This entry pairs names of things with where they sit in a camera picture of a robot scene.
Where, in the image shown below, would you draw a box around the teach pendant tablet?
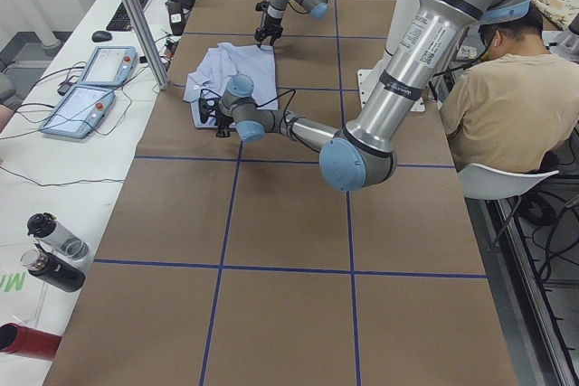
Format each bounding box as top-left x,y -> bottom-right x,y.
78,46 -> 138,88
38,85 -> 116,139

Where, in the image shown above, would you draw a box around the seated person beige clothes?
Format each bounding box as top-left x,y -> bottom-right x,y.
440,5 -> 578,174

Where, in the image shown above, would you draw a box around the upper teach pendant tablet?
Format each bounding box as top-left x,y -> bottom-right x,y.
78,46 -> 138,88

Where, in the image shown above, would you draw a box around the white chair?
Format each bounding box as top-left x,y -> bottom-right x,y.
458,164 -> 559,200

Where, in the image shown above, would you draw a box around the aluminium frame post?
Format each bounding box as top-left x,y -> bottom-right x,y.
121,0 -> 169,90

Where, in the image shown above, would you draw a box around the black water bottle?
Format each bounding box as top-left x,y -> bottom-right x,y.
21,244 -> 85,293

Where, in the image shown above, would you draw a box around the light blue striped shirt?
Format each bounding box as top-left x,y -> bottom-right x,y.
183,41 -> 280,129

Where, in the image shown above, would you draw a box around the red cylinder bottle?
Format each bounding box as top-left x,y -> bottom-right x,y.
1,323 -> 62,361

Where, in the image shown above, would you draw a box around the black keyboard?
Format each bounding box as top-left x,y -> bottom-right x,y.
105,0 -> 155,33

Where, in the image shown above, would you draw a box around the black computer mouse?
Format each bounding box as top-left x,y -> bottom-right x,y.
91,30 -> 112,42

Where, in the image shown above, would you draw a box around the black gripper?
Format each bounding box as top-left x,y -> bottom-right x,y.
197,97 -> 233,138
254,0 -> 284,48

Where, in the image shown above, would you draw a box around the lower teach pendant tablet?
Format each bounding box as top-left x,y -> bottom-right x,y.
38,85 -> 116,139

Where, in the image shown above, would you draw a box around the clear water bottle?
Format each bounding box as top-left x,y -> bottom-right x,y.
26,212 -> 90,259

